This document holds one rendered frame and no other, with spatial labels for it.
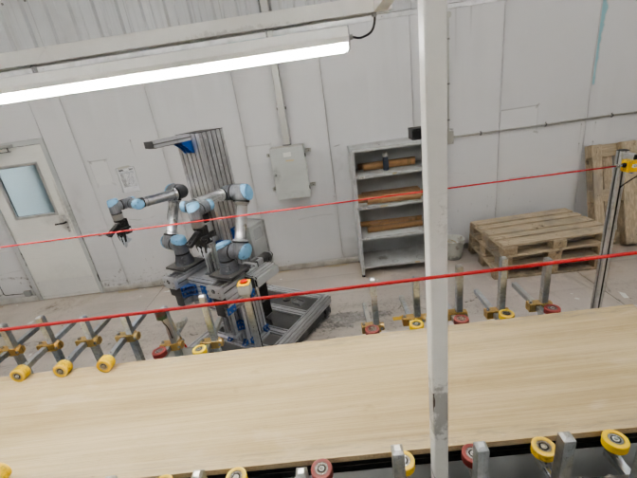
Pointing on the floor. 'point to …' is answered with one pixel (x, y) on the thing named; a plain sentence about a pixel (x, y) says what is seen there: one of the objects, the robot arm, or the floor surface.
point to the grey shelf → (364, 181)
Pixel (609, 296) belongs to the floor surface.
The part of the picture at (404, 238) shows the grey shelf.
